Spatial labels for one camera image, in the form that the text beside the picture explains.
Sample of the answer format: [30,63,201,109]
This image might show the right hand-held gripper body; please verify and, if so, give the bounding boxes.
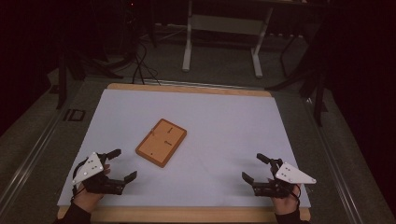
[251,159,318,200]

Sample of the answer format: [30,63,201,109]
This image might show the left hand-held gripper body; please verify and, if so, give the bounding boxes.
[72,151,126,196]

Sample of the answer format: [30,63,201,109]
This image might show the person's right hand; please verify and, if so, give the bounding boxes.
[267,178,302,216]

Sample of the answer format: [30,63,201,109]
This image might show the person's left hand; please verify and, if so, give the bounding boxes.
[72,163,112,214]

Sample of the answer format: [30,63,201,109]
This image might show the orange wooden tray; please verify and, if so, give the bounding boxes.
[134,118,189,169]

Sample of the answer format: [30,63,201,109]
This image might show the black floor plate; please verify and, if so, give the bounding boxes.
[63,108,86,122]

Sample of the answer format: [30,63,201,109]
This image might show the white table mat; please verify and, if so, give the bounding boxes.
[57,88,312,209]

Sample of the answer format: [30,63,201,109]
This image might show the black metal stand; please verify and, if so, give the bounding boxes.
[265,29,330,128]
[55,46,125,110]

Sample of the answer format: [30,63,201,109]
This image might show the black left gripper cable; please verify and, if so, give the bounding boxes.
[71,158,91,202]

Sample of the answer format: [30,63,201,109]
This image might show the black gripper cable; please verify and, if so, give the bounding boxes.
[71,158,91,202]
[290,183,303,207]

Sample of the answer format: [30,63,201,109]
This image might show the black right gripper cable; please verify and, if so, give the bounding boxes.
[290,183,303,207]

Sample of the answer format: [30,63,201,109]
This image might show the aluminium floor rail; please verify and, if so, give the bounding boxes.
[0,101,74,208]
[304,97,365,224]

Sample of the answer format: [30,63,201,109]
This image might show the black floor cables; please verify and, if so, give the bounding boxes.
[132,38,162,87]

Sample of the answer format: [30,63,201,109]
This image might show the white metal desk frame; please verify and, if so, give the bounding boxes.
[181,0,276,79]

